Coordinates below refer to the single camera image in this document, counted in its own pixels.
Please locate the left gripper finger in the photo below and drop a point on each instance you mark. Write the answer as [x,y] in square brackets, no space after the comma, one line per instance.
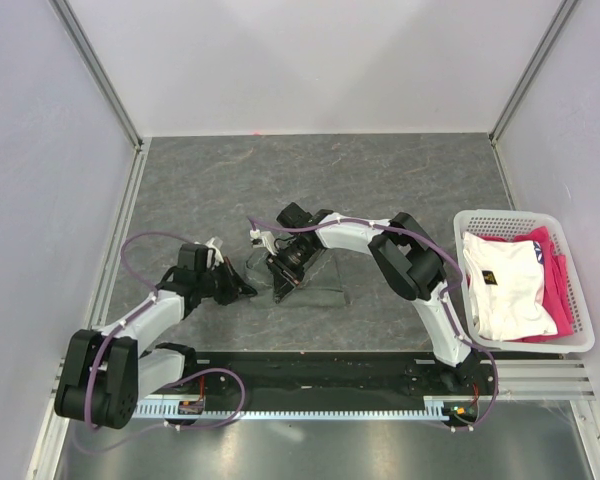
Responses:
[244,291]
[229,274]

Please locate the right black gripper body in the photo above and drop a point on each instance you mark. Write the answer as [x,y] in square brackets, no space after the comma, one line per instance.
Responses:
[294,258]

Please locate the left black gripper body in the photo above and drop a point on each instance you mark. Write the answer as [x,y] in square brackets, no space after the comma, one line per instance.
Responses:
[219,284]

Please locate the grey cloth napkin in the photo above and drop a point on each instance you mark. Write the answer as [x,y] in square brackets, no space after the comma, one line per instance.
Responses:
[322,286]

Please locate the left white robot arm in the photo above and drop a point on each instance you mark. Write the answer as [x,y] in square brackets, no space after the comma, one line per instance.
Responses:
[107,371]

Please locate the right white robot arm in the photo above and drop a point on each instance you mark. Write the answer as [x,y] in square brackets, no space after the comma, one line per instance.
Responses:
[408,259]

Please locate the white plastic basket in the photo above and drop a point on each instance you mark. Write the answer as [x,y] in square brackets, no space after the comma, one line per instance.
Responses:
[508,225]

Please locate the white cloth in basket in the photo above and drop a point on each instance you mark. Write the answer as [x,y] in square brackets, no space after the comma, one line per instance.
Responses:
[506,288]

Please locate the pink cloth in basket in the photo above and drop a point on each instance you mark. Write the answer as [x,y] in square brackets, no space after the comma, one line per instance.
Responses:
[555,300]

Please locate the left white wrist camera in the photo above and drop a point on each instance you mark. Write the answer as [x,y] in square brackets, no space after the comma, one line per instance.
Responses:
[214,254]

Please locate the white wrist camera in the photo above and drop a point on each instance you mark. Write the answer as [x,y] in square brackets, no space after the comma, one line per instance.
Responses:
[214,254]
[263,239]

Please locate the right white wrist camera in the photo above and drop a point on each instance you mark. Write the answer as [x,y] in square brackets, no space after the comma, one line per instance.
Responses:
[263,239]

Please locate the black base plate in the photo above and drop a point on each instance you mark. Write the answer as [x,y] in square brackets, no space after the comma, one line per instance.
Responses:
[402,374]

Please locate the slotted cable duct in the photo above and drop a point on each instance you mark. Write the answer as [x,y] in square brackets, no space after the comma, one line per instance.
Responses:
[173,408]

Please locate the left aluminium frame post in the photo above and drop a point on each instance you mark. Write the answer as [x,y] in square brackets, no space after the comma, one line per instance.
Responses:
[79,38]

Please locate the aluminium frame post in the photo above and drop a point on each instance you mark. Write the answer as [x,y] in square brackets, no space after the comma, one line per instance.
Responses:
[79,38]
[547,42]

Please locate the right aluminium frame post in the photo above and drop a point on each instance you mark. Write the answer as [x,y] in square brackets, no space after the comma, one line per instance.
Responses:
[547,42]

